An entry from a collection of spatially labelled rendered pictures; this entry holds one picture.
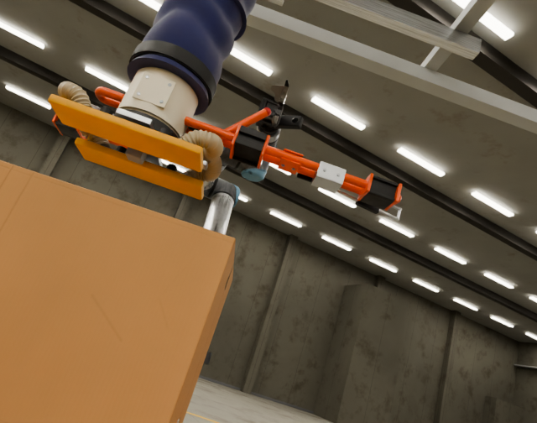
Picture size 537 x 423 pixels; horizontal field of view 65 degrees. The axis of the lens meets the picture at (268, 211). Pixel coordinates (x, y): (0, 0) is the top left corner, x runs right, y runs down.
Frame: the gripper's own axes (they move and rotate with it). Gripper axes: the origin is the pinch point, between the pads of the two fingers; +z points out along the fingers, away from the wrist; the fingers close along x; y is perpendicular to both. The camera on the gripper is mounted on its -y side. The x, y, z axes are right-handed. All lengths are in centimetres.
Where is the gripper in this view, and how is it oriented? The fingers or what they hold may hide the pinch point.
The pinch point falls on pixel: (283, 97)
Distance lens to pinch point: 146.7
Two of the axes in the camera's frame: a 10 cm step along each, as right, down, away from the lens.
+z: 1.2, -3.2, -9.4
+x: 3.0, -8.9, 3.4
